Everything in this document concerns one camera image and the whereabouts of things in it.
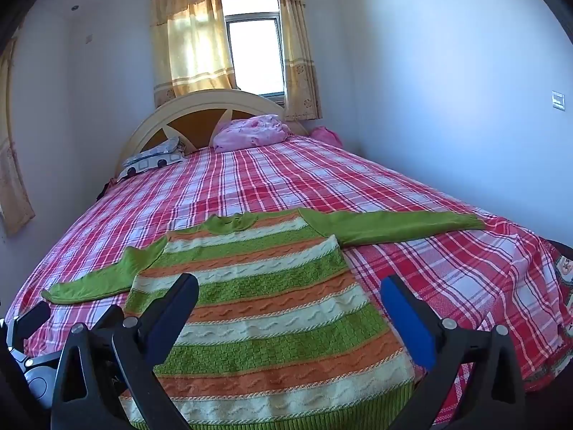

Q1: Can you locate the red white plaid bedsheet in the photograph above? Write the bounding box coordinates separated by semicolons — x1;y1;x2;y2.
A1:
9;138;572;390

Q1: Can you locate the pink cloth beside bed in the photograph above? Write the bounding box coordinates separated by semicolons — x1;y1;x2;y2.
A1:
309;126;344;149

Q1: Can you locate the bright window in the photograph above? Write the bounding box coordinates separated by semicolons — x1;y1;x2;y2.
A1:
221;0;285;103

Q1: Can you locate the pink pillow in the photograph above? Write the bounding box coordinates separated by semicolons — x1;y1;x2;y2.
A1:
211;115;292;152

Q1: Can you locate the yellow window curtain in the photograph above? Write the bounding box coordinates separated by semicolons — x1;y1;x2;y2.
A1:
279;0;322;121
150;0;237;107

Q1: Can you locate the cream wooden headboard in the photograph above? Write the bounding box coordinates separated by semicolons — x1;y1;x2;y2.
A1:
116;89;285;173

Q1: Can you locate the yellow left window curtain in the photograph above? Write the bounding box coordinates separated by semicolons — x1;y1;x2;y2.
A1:
150;0;237;107

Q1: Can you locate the yellow side curtain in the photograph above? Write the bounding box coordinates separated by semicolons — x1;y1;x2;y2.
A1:
0;38;35;236

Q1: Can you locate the yellow right window curtain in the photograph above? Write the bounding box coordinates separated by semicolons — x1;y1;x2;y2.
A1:
279;0;322;121

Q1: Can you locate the green orange striped knit sweater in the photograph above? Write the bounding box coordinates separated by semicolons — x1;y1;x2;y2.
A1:
42;208;484;429

